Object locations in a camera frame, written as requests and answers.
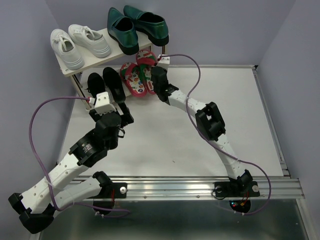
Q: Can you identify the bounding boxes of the pink patterned sandal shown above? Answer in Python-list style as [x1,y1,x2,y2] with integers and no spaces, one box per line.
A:
[135,49,158,95]
[119,62,147,98]

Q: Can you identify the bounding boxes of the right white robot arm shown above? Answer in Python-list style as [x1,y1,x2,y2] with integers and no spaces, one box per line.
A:
[151,66,253,199]

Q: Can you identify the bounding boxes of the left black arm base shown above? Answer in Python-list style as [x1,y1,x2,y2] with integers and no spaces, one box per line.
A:
[89,171,128,218]

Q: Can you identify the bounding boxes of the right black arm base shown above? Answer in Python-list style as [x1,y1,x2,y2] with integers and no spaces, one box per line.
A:
[211,181,260,214]

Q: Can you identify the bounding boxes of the aluminium mounting rail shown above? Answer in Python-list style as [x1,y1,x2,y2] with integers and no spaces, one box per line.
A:
[41,174,305,201]

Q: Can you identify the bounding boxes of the right white sneaker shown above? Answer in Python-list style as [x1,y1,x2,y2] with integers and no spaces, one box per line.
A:
[68,24,112,58]

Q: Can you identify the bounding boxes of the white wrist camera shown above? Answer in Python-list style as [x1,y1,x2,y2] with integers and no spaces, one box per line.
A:
[94,91,117,116]
[156,54,170,70]

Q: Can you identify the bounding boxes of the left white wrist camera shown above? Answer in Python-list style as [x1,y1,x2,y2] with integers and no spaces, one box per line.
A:
[94,91,117,116]

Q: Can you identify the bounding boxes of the green loafer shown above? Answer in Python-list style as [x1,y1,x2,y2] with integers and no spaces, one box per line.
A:
[107,7,139,56]
[123,5,169,47]

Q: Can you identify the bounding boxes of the left white sneaker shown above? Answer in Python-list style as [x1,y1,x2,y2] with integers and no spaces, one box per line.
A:
[50,29,85,70]

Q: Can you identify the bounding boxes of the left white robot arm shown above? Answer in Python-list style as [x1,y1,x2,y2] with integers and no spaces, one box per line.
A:
[8,97,133,234]

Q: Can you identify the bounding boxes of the black lace shoe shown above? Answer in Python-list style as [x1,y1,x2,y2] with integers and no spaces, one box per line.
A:
[86,72,106,98]
[102,67,126,104]

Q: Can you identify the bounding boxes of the white sneaker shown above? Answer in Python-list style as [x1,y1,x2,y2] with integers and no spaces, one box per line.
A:
[50,29,85,70]
[68,24,112,58]

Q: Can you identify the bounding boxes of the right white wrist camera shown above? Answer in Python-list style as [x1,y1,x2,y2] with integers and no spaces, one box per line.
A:
[156,54,170,70]

